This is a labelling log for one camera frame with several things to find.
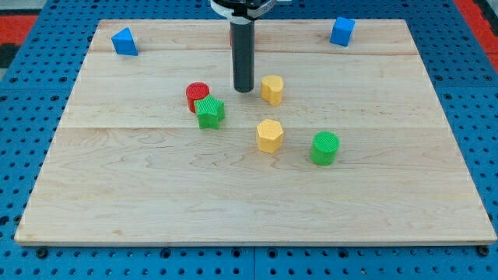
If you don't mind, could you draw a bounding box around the blue triangle block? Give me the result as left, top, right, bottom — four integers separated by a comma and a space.
111, 27, 139, 56

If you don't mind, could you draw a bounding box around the blue cube block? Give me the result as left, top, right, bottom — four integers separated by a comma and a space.
330, 17, 356, 47

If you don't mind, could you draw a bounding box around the yellow heart block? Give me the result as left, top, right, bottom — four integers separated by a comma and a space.
260, 75, 284, 107

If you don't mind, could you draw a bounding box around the yellow hexagon block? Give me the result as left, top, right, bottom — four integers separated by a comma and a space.
256, 119, 283, 153

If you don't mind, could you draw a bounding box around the green star block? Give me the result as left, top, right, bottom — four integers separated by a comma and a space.
194, 95, 225, 129

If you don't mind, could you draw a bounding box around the green cylinder block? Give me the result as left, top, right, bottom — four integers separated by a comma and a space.
310, 131, 340, 166

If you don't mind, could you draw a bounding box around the red cylinder block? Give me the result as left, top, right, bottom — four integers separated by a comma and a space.
185, 82, 210, 113

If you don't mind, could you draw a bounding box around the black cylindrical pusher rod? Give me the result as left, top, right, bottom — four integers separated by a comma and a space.
230, 16, 254, 93

